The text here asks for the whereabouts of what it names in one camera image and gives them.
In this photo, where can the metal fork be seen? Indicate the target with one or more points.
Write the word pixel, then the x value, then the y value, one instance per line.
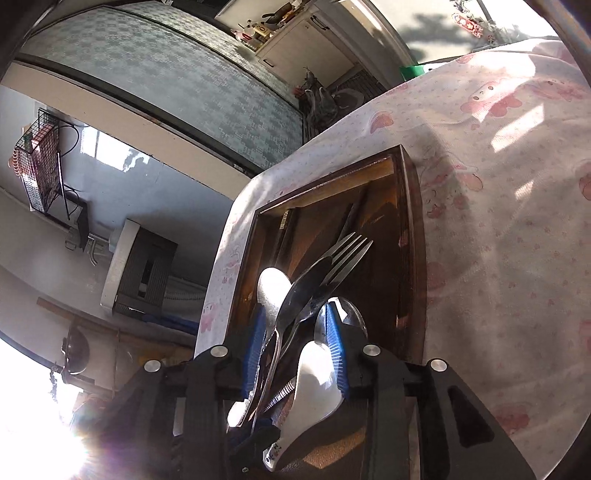
pixel 346 258

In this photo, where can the white ceramic spoon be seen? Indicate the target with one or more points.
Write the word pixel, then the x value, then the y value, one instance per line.
pixel 314 383

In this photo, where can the green plastic item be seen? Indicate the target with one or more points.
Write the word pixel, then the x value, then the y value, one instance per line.
pixel 414 71

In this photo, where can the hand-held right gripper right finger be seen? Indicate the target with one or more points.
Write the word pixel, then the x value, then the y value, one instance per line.
pixel 334 341

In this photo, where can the patterned sliding door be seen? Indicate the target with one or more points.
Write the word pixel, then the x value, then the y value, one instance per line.
pixel 184 83

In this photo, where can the white kitchen cabinet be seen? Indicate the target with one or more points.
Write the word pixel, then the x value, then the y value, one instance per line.
pixel 314 46

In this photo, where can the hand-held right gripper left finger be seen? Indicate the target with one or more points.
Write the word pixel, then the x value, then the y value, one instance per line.
pixel 256 350

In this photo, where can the plastic bags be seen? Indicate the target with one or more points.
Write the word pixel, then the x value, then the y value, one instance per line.
pixel 323 99

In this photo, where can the pink printed tablecloth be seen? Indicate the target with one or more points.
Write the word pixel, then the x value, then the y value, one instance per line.
pixel 508 230

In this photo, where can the black wok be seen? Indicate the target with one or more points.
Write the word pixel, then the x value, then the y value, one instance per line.
pixel 277 14

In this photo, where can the cooking oil bottle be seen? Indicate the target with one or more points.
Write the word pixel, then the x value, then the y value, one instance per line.
pixel 261 32

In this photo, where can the wooden tray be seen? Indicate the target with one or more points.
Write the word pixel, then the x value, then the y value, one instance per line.
pixel 388 286

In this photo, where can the metal spoon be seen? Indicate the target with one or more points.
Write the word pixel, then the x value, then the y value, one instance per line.
pixel 272 290
pixel 300 286
pixel 353 318

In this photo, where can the dark wooden chopstick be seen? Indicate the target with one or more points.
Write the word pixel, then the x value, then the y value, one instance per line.
pixel 284 224

